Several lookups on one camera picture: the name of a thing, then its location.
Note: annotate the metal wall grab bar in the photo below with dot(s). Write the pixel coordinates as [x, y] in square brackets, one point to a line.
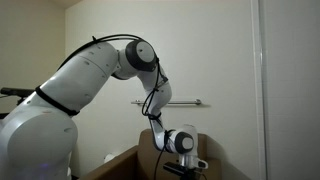
[186, 102]

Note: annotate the brown armchair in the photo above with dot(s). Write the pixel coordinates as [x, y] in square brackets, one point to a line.
[146, 153]

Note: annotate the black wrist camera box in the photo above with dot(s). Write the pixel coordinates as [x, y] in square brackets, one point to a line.
[175, 167]

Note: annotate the white vertical corner trim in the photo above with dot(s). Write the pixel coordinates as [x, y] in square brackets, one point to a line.
[258, 83]

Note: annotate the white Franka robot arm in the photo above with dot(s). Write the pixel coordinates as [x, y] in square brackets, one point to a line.
[80, 80]

